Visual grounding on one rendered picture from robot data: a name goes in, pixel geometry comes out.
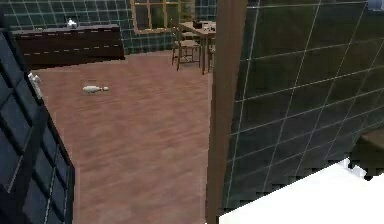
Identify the wooden dining chair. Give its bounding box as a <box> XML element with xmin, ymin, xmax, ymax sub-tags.
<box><xmin>170</xmin><ymin>25</ymin><xmax>203</xmax><ymax>72</ymax></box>
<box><xmin>206</xmin><ymin>36</ymin><xmax>217</xmax><ymax>73</ymax></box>

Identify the wooden dining table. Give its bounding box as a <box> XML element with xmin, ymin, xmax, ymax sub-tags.
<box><xmin>177</xmin><ymin>20</ymin><xmax>218</xmax><ymax>76</ymax></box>

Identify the white bottle on floor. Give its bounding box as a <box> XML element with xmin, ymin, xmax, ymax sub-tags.
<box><xmin>82</xmin><ymin>85</ymin><xmax>110</xmax><ymax>94</ymax></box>

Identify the wooden framed window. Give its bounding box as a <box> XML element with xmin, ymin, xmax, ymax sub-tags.
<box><xmin>129</xmin><ymin>0</ymin><xmax>198</xmax><ymax>36</ymax></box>

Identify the dark brown long sideboard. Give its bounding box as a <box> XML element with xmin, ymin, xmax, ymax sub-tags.
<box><xmin>12</xmin><ymin>23</ymin><xmax>126</xmax><ymax>70</ymax></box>

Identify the dark panelled room door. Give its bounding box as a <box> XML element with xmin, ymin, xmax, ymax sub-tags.
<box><xmin>0</xmin><ymin>13</ymin><xmax>76</xmax><ymax>224</ymax></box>

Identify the brown wooden door frame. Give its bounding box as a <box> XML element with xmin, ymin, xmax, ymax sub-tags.
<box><xmin>205</xmin><ymin>0</ymin><xmax>249</xmax><ymax>224</ymax></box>

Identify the silver door handle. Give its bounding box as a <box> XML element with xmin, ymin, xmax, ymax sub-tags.
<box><xmin>27</xmin><ymin>72</ymin><xmax>44</xmax><ymax>100</ymax></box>

